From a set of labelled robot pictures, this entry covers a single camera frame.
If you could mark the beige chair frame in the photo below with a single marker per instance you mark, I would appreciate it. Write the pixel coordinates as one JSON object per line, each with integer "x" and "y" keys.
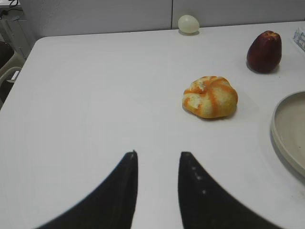
{"x": 10, "y": 63}

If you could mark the white milk carton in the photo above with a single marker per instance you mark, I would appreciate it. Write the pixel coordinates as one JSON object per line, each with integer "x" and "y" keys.
{"x": 299, "y": 37}

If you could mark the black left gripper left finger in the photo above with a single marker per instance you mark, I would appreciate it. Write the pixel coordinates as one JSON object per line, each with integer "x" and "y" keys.
{"x": 110, "y": 206}

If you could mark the pale green egg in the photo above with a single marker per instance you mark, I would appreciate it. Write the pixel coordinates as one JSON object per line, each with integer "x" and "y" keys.
{"x": 188, "y": 24}

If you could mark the dark red wax apple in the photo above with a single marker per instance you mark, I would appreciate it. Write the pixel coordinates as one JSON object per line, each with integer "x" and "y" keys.
{"x": 265, "y": 53}

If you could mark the orange striped bread roll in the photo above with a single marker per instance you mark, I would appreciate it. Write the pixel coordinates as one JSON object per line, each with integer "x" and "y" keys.
{"x": 210, "y": 97}

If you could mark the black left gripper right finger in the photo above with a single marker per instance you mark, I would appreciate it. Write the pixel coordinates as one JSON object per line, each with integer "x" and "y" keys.
{"x": 204, "y": 204}

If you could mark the beige round plate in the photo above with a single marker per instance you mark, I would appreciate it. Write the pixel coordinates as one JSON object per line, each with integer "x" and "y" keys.
{"x": 287, "y": 129}

